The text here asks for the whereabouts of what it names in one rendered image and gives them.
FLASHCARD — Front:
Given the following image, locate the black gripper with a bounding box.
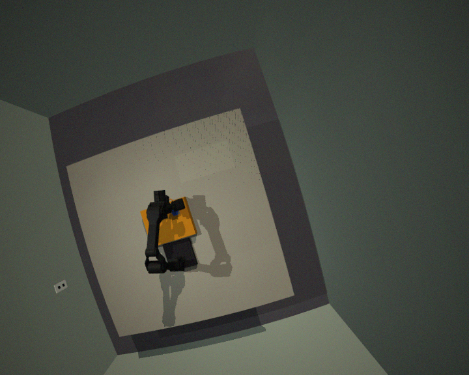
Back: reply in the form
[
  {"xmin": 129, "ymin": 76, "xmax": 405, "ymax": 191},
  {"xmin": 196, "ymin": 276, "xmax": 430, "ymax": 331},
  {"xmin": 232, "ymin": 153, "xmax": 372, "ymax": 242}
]
[{"xmin": 165, "ymin": 199, "xmax": 185, "ymax": 214}]

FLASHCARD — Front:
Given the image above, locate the orange rectangular block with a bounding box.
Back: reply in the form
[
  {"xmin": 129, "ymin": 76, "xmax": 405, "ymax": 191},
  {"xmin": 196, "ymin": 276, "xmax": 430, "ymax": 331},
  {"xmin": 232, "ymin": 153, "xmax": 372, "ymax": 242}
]
[{"xmin": 140, "ymin": 197, "xmax": 197, "ymax": 245}]

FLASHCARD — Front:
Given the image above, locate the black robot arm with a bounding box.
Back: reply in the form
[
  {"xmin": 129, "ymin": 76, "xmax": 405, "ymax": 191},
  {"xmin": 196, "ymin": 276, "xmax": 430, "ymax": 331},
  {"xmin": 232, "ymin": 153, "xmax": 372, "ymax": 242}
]
[{"xmin": 145, "ymin": 190, "xmax": 186, "ymax": 274}]

